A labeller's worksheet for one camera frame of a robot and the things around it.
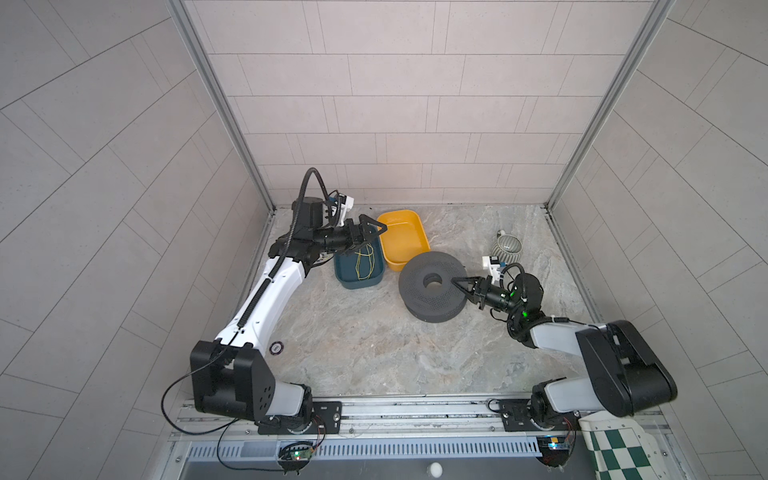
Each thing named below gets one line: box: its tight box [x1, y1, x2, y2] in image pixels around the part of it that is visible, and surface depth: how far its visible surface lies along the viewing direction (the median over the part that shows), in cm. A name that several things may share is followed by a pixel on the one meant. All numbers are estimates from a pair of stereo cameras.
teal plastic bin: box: [333, 232, 386, 289], surface depth 98 cm
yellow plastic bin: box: [377, 210, 431, 272], surface depth 107 cm
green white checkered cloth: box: [578, 411, 673, 480], surface depth 67 cm
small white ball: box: [430, 462, 443, 478], surface depth 60 cm
